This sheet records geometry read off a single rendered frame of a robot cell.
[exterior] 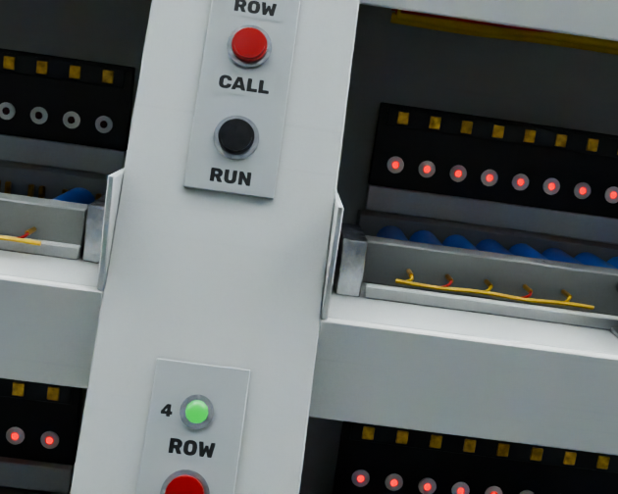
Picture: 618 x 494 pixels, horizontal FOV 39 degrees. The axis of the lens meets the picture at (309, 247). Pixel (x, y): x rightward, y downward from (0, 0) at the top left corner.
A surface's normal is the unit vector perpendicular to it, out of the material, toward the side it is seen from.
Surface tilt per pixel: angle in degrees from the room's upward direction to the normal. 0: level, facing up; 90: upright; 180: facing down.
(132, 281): 90
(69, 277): 20
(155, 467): 90
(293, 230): 90
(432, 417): 111
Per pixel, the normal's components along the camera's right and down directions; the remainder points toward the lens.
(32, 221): 0.02, 0.19
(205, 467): 0.07, -0.16
